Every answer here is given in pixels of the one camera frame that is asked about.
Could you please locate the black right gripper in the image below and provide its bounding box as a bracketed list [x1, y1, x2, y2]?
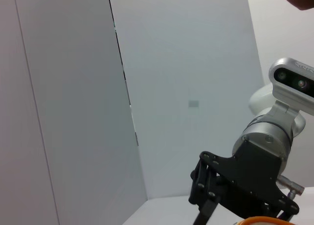
[188, 139, 300, 225]

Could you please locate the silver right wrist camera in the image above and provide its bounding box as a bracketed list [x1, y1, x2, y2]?
[266, 57, 314, 127]

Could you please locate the beige orange-trimmed zipper food bag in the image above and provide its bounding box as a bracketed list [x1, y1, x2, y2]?
[233, 216, 293, 225]

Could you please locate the silver right gripper cable plug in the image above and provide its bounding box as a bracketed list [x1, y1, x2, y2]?
[278, 175, 305, 199]

